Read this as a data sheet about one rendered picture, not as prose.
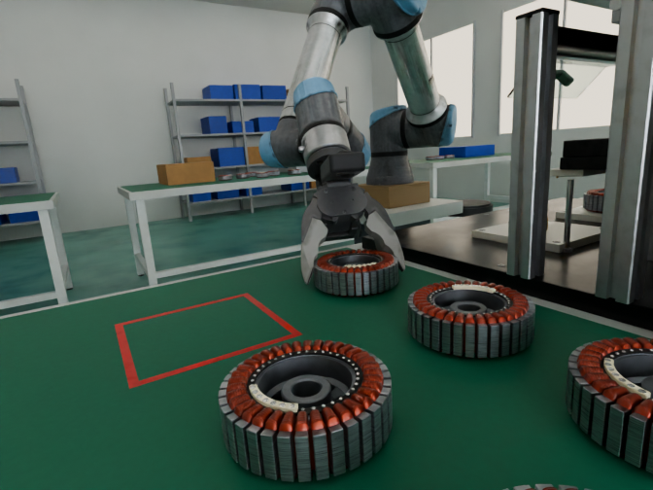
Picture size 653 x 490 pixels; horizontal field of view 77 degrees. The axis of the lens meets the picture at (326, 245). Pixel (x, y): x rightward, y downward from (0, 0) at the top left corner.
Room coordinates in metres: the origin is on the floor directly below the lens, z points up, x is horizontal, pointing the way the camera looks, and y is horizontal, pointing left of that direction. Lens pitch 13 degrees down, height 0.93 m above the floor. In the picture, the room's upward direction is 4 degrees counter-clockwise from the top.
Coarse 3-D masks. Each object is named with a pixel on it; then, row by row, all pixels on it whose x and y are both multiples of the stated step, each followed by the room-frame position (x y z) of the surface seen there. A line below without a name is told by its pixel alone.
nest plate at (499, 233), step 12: (480, 228) 0.68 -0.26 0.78; (492, 228) 0.67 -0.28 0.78; (504, 228) 0.67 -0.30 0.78; (552, 228) 0.64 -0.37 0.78; (576, 228) 0.63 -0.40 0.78; (588, 228) 0.63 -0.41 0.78; (600, 228) 0.62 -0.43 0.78; (492, 240) 0.64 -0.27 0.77; (504, 240) 0.62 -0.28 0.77; (552, 240) 0.57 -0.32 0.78; (576, 240) 0.56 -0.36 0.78; (588, 240) 0.58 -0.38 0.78
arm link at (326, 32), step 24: (336, 0) 0.98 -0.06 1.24; (312, 24) 0.99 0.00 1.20; (336, 24) 0.98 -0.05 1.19; (312, 48) 0.94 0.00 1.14; (336, 48) 0.97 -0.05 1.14; (312, 72) 0.91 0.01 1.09; (288, 96) 0.89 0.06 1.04; (288, 120) 0.85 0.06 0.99; (264, 144) 0.85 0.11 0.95; (288, 144) 0.81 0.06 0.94
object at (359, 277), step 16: (336, 256) 0.55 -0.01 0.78; (352, 256) 0.56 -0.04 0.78; (368, 256) 0.55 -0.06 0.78; (384, 256) 0.53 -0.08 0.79; (320, 272) 0.50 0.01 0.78; (336, 272) 0.48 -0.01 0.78; (352, 272) 0.47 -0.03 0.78; (368, 272) 0.47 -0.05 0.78; (384, 272) 0.48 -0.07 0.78; (320, 288) 0.50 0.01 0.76; (336, 288) 0.48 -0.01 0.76; (352, 288) 0.47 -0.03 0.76; (368, 288) 0.47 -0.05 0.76; (384, 288) 0.48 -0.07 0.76
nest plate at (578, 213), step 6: (564, 210) 0.80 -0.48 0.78; (576, 210) 0.79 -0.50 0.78; (582, 210) 0.79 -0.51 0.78; (558, 216) 0.79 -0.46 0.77; (564, 216) 0.78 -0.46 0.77; (576, 216) 0.76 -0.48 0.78; (582, 216) 0.75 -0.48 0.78; (588, 216) 0.74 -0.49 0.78; (594, 216) 0.73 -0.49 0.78; (600, 216) 0.72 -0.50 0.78; (600, 222) 0.72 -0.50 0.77
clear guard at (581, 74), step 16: (560, 64) 0.83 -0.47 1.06; (576, 64) 0.85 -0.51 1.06; (592, 64) 0.86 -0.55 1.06; (608, 64) 0.88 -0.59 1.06; (560, 80) 0.87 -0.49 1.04; (576, 80) 0.90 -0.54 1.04; (592, 80) 0.93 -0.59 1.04; (512, 96) 0.84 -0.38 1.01; (560, 96) 0.92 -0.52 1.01; (576, 96) 0.95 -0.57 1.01
